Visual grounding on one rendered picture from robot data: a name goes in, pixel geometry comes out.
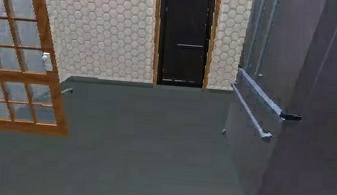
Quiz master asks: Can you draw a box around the silver fridge handle bar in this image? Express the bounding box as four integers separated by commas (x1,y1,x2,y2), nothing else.
233,66,306,123
226,82,277,143

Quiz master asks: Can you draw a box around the dark grey fridge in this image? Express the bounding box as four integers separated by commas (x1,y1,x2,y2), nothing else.
218,0,337,195

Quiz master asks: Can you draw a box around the wooden glass-paned room door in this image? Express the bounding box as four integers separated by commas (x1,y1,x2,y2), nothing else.
0,0,79,138

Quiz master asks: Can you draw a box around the black room door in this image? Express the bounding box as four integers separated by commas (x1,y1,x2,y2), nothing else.
154,0,216,90

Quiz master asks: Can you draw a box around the silver door handle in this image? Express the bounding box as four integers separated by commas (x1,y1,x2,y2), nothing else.
40,51,55,72

